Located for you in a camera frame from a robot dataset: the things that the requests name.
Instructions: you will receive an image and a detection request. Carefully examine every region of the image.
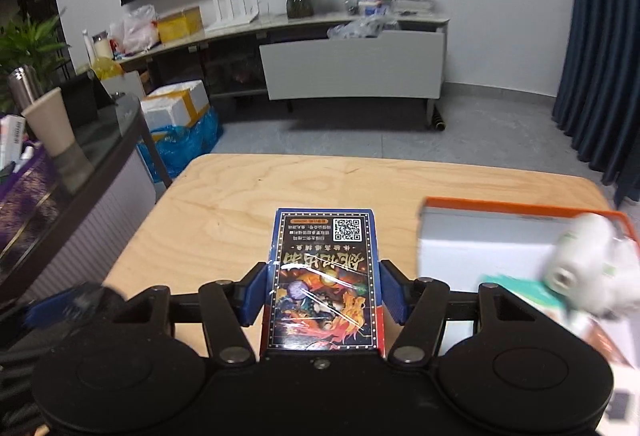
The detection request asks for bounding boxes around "white television cabinet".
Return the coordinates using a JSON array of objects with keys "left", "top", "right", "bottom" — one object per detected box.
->
[{"left": 119, "top": 13, "right": 451, "bottom": 118}]

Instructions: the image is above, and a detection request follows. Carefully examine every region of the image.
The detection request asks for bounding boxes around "blue curtain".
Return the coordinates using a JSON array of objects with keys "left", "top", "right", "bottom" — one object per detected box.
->
[{"left": 552, "top": 0, "right": 640, "bottom": 208}]

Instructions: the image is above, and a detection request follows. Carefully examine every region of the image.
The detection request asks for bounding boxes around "illustrated playing card box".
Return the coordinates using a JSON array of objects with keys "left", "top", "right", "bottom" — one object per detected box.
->
[{"left": 259, "top": 207, "right": 389, "bottom": 358}]

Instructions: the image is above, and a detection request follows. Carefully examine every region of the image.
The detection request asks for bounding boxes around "white router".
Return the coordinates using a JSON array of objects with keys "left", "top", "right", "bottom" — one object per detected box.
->
[{"left": 206, "top": 0, "right": 262, "bottom": 30}]

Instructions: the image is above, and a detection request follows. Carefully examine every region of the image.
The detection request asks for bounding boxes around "glass-top side table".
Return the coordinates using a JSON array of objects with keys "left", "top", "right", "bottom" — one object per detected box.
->
[{"left": 0, "top": 93, "right": 174, "bottom": 303}]

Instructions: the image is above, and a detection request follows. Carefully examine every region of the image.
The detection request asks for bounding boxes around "leafy green houseplant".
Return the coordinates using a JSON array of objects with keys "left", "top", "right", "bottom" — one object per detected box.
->
[{"left": 0, "top": 10, "right": 72, "bottom": 113}]

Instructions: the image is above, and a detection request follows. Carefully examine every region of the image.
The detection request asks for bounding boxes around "orange cardboard box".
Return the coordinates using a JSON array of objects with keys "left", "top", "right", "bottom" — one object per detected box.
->
[{"left": 415, "top": 196, "right": 640, "bottom": 436}]

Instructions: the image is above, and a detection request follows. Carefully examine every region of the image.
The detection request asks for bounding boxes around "green white bandage box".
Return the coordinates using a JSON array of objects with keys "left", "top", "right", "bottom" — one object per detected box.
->
[{"left": 477, "top": 271, "right": 572, "bottom": 318}]

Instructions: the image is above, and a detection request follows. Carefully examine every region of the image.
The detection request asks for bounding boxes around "purple tissue box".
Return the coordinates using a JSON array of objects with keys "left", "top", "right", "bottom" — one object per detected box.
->
[{"left": 0, "top": 145, "right": 57, "bottom": 258}]

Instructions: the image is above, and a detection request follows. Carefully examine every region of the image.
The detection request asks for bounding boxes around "beige paper cup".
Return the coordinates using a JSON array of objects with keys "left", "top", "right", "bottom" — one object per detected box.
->
[{"left": 22, "top": 87, "right": 84, "bottom": 168}]

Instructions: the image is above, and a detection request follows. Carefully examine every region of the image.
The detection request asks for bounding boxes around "white plastic bag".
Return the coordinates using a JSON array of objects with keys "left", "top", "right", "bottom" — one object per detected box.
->
[{"left": 108, "top": 5, "right": 160, "bottom": 54}]

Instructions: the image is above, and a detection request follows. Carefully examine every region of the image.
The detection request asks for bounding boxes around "black tablet stand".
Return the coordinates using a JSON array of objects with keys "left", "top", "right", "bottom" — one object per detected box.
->
[{"left": 54, "top": 76, "right": 117, "bottom": 123}]

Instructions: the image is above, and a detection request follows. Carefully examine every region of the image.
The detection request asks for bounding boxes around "yellow plastic bag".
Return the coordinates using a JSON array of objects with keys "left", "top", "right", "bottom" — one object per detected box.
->
[{"left": 94, "top": 56, "right": 124, "bottom": 80}]

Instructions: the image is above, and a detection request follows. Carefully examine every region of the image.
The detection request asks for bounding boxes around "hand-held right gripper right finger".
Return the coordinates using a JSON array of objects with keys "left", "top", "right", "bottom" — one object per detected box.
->
[{"left": 381, "top": 259, "right": 539, "bottom": 364}]

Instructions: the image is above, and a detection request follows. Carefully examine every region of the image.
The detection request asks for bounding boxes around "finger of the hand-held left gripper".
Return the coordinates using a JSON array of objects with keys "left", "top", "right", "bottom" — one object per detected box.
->
[{"left": 22, "top": 283, "right": 128, "bottom": 334}]

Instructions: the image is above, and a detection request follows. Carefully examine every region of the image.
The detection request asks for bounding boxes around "clear plastic bag of parts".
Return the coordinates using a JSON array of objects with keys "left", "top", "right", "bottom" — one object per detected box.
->
[{"left": 327, "top": 16, "right": 402, "bottom": 40}]

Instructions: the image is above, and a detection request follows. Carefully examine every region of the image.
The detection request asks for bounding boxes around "clear plastic organizer box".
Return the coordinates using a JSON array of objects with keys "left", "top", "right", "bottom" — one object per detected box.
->
[{"left": 344, "top": 0, "right": 437, "bottom": 18}]

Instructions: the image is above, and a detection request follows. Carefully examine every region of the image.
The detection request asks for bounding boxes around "steel tumbler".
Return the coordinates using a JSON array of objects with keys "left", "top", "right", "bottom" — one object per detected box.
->
[{"left": 7, "top": 66, "right": 46, "bottom": 115}]

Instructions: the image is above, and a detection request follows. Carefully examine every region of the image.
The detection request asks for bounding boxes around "blue plastic bag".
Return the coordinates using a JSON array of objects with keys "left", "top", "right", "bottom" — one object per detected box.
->
[{"left": 137, "top": 108, "right": 224, "bottom": 190}]

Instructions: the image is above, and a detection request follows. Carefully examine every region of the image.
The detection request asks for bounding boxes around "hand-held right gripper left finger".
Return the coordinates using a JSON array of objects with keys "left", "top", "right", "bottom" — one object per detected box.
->
[{"left": 117, "top": 261, "right": 269, "bottom": 364}]

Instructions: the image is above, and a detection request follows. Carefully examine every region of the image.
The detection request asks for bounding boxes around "white medicine box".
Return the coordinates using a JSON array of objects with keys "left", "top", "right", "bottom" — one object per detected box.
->
[{"left": 0, "top": 113, "right": 27, "bottom": 173}]

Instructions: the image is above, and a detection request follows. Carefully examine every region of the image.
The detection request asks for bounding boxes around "white foam box yellow tape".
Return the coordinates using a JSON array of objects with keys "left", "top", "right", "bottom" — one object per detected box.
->
[{"left": 139, "top": 80, "right": 211, "bottom": 135}]

